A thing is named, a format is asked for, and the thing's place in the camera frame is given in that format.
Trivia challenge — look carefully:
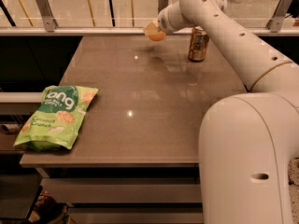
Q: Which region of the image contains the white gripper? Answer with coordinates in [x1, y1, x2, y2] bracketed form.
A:
[143, 2, 186, 36]

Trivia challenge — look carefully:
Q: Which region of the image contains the orange fruit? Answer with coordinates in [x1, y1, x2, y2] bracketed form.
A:
[148, 31, 165, 41]

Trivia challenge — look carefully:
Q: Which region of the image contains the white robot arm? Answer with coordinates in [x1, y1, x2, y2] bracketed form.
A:
[144, 0, 299, 224]

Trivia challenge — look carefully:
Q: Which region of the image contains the green rice chip bag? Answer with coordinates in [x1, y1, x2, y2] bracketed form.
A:
[14, 86, 98, 151]

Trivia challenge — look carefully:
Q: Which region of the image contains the gold soda can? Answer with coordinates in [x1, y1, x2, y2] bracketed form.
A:
[188, 27, 209, 62]

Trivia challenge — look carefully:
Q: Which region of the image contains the metal railing bar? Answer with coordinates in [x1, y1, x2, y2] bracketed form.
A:
[0, 27, 299, 36]

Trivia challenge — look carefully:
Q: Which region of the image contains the upper grey drawer front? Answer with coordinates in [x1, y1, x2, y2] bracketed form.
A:
[42, 178, 201, 203]

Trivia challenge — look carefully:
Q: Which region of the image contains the grey drawer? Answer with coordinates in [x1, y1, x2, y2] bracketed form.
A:
[42, 178, 201, 203]
[69, 208, 204, 224]

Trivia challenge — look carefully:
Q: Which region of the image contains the lower grey drawer front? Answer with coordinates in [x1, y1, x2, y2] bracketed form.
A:
[69, 208, 204, 224]

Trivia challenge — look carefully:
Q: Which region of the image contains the middle metal railing bracket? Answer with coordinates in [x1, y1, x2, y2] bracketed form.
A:
[157, 0, 170, 14]

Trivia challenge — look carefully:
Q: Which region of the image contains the metal railing bracket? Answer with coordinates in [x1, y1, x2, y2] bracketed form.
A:
[157, 0, 170, 14]
[266, 0, 292, 33]
[36, 0, 58, 32]

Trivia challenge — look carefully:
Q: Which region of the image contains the left metal railing bracket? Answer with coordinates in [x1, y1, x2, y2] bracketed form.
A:
[36, 0, 58, 32]

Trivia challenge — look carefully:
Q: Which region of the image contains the right metal railing bracket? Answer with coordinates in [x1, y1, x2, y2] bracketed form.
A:
[266, 0, 292, 33]

